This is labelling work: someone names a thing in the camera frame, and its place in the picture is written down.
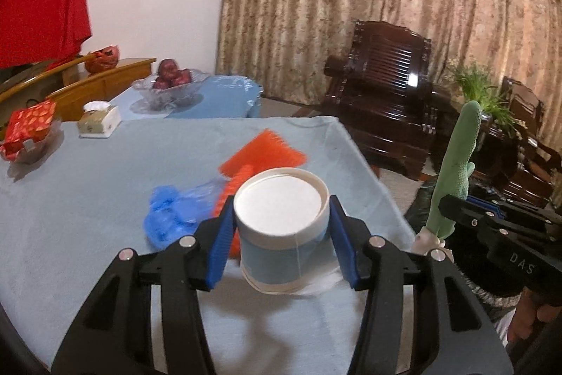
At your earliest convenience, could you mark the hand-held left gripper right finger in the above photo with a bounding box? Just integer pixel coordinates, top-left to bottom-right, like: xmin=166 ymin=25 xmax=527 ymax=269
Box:
xmin=328 ymin=194 xmax=514 ymax=375

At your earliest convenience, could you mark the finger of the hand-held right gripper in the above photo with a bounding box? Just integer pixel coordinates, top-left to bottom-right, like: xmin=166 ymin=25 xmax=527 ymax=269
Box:
xmin=438 ymin=194 xmax=505 ymax=239
xmin=465 ymin=196 xmax=562 ymax=226

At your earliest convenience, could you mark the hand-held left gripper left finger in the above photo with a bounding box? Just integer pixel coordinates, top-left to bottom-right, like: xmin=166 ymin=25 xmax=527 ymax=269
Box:
xmin=52 ymin=195 xmax=238 ymax=375

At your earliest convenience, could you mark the green rubber glove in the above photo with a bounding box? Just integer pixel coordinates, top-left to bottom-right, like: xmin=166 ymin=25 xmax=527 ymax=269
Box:
xmin=413 ymin=100 xmax=484 ymax=257

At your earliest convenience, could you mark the black trash bin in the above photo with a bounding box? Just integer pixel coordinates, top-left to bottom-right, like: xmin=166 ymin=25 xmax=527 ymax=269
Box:
xmin=404 ymin=177 xmax=562 ymax=325

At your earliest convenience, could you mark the blue plastic bag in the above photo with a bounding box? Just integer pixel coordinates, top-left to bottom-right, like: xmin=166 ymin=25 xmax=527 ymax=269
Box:
xmin=144 ymin=177 xmax=229 ymax=250

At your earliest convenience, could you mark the white paper cup blue band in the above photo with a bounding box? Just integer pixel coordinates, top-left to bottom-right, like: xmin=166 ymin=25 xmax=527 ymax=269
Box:
xmin=233 ymin=167 xmax=330 ymax=296

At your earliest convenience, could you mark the orange plastic brush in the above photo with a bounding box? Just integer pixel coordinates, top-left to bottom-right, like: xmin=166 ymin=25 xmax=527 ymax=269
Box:
xmin=213 ymin=129 xmax=308 ymax=259

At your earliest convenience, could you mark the person's right hand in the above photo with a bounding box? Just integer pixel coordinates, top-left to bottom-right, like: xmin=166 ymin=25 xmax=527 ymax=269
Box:
xmin=507 ymin=289 xmax=559 ymax=355

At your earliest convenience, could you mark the dark wooden side table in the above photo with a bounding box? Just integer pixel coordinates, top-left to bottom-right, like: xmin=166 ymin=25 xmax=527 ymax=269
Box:
xmin=476 ymin=111 xmax=543 ymax=187

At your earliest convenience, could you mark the dark wooden armchair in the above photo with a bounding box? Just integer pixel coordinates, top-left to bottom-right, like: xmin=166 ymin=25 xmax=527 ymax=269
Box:
xmin=324 ymin=20 xmax=457 ymax=181
xmin=496 ymin=76 xmax=562 ymax=209

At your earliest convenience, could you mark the potted green plant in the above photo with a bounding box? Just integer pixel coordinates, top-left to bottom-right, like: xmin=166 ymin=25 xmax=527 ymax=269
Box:
xmin=448 ymin=61 xmax=523 ymax=134

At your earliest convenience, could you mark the glass fruit bowl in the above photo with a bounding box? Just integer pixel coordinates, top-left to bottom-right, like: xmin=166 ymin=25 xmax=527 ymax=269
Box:
xmin=132 ymin=69 xmax=210 ymax=112

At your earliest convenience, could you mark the cream tissue box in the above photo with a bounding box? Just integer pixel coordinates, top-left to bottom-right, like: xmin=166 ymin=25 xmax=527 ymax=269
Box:
xmin=78 ymin=101 xmax=121 ymax=138

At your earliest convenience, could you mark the wooden cabinet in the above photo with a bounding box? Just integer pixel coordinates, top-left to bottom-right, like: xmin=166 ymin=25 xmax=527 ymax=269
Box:
xmin=0 ymin=54 xmax=157 ymax=123

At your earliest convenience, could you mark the small glass bowl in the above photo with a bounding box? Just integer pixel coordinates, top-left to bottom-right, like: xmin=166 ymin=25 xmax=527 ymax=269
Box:
xmin=0 ymin=118 xmax=64 ymax=165

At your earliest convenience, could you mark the red woven basket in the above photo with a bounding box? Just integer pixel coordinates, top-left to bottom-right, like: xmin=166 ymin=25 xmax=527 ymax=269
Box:
xmin=85 ymin=45 xmax=120 ymax=73

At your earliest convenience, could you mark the red patterned snack packet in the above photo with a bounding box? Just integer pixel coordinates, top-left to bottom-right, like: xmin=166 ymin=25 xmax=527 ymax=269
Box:
xmin=0 ymin=100 xmax=58 ymax=160

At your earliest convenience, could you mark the red cloth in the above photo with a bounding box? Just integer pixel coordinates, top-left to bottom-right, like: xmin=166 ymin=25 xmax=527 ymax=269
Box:
xmin=0 ymin=0 xmax=93 ymax=70

